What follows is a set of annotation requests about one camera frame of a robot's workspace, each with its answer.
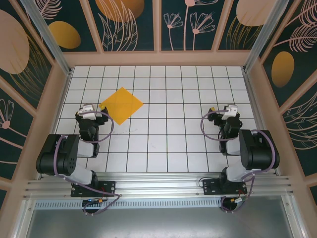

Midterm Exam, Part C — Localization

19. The grey metal plate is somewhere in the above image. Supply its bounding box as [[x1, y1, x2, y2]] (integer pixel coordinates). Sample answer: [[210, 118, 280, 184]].
[[23, 207, 294, 238]]

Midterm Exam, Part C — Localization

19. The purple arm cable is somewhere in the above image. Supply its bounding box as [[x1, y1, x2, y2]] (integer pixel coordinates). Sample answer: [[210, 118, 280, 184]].
[[200, 110, 276, 214], [53, 110, 122, 217]]

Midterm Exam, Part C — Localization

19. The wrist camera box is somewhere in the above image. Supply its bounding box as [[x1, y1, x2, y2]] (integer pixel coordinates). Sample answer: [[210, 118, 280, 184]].
[[221, 104, 239, 121], [78, 104, 97, 119]]

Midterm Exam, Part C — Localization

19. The aluminium frame post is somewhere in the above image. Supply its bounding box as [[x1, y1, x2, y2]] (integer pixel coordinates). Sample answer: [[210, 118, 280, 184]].
[[21, 0, 73, 76], [242, 0, 283, 73]]

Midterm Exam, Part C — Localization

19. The small electronics connector board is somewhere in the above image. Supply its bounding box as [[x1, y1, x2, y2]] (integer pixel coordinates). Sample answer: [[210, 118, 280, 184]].
[[230, 196, 249, 204], [83, 197, 109, 207]]

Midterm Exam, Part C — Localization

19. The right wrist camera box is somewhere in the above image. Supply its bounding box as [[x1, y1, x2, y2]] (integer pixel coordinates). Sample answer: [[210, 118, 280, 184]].
[[221, 104, 239, 121]]

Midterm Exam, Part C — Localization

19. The aluminium mounting rail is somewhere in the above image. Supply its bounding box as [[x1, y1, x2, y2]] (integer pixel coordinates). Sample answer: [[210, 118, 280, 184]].
[[23, 171, 295, 199]]

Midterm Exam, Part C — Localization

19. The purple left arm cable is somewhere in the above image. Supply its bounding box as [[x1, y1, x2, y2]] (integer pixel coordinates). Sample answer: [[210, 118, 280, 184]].
[[53, 110, 122, 217]]

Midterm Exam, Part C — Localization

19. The slotted grey cable duct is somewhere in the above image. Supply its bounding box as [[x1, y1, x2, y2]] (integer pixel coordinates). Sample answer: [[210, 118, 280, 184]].
[[34, 199, 223, 209]]

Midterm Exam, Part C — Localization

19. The yellow cloth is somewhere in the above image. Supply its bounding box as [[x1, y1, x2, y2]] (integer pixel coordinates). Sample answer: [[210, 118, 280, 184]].
[[98, 87, 145, 126]]

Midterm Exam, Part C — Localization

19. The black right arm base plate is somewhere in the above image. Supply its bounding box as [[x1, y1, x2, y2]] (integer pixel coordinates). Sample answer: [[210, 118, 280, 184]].
[[202, 178, 248, 196]]

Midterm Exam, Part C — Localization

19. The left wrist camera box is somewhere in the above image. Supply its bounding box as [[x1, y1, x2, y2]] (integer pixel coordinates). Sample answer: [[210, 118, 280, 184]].
[[78, 104, 97, 119]]

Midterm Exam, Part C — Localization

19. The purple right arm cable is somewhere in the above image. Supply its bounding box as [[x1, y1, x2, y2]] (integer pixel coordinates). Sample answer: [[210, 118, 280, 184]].
[[200, 110, 276, 214]]

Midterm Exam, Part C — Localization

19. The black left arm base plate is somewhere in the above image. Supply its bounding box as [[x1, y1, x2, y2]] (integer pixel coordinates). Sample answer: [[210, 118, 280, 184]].
[[70, 180, 117, 198]]

